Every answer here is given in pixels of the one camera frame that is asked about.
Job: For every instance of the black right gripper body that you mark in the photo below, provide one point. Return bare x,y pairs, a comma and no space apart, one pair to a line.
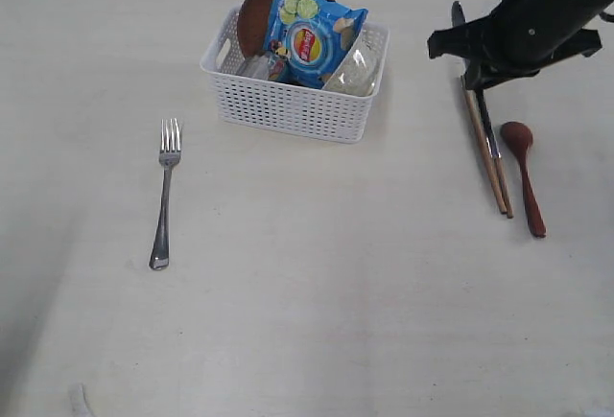
519,38

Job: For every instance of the dark red wooden spoon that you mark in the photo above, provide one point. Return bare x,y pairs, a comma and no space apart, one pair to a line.
519,139

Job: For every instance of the brown wooden chopstick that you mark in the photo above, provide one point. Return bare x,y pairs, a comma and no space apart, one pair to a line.
483,145
499,169

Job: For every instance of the blue chips bag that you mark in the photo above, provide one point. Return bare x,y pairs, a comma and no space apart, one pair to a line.
314,36

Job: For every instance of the brown wooden plate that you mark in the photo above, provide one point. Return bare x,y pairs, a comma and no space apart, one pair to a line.
252,26

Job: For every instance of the silver metal fork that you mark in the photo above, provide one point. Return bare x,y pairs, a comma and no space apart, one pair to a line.
169,157

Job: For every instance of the clear textured glass bowl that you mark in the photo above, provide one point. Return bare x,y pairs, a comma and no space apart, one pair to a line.
356,75

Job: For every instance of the white perforated plastic basket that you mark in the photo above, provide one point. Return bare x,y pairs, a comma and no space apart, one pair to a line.
286,108

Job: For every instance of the grey metal cup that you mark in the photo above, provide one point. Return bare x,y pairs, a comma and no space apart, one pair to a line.
260,67

